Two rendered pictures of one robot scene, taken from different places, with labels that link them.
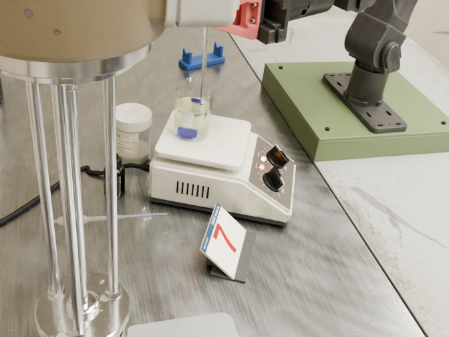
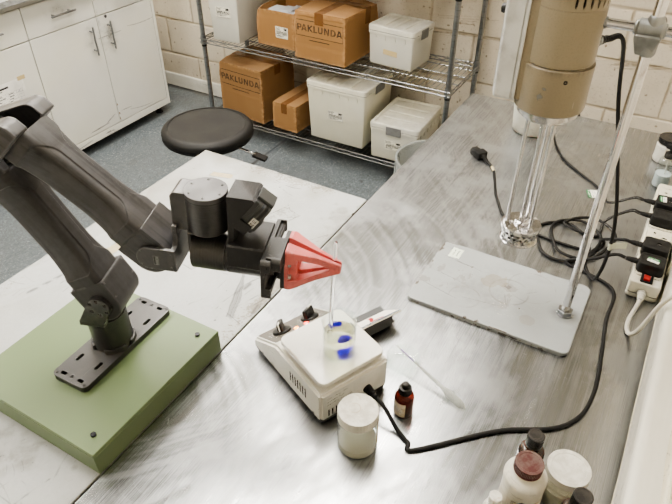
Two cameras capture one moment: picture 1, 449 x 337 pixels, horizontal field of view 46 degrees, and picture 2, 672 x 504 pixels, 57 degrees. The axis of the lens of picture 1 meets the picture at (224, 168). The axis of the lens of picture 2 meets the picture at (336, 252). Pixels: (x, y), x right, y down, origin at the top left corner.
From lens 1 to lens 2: 122 cm
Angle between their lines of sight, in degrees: 93
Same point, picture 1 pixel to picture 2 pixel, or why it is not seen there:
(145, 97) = not seen: outside the picture
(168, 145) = (369, 349)
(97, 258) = (452, 367)
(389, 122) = (147, 306)
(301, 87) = (129, 391)
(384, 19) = (111, 260)
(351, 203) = (250, 308)
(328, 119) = (177, 343)
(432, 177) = (164, 291)
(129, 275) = (441, 346)
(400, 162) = not seen: hidden behind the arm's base
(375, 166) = not seen: hidden behind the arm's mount
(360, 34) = (122, 287)
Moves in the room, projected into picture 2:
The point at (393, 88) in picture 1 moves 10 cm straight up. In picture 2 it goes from (52, 341) to (34, 296)
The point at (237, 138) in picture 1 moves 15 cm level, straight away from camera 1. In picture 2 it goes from (311, 328) to (230, 375)
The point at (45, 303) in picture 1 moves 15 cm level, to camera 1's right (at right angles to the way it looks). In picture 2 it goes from (535, 228) to (466, 192)
